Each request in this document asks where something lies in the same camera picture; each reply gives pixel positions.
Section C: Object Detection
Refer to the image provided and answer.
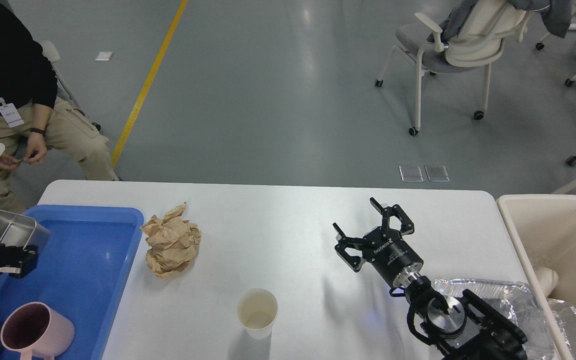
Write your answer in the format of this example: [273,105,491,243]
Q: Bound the blue plastic tray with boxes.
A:
[0,204,144,360]

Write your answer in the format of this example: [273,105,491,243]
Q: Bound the person's hand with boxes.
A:
[22,132,48,166]

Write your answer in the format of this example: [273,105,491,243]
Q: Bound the beige roll in bin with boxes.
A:
[534,266,560,298]

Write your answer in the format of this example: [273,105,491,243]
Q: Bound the left white grey chair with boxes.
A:
[40,40,102,132]

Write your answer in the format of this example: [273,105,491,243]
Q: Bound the person's other hand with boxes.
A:
[0,152,22,173]

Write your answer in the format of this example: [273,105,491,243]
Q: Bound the crumpled brown paper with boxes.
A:
[141,202,202,280]

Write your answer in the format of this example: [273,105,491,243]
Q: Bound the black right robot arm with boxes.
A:
[333,198,528,360]

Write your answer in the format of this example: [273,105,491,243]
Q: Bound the square stainless steel tray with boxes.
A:
[0,210,51,249]

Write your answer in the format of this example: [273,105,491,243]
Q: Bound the pink plastic mug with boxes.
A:
[0,301,75,360]

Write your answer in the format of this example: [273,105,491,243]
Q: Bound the white grey office chair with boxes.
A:
[374,0,532,136]

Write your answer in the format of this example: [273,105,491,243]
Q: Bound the beige plastic bin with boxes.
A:
[497,194,576,360]

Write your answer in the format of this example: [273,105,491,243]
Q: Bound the seated person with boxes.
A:
[0,3,118,214]

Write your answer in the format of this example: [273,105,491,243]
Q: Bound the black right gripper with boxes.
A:
[332,197,425,288]

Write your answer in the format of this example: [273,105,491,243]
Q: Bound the white paper cup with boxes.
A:
[235,288,279,340]

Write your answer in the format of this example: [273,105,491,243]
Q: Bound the grey jacket on chair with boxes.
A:
[439,0,573,43]

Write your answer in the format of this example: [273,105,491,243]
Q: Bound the aluminium foil tray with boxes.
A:
[433,278,576,360]

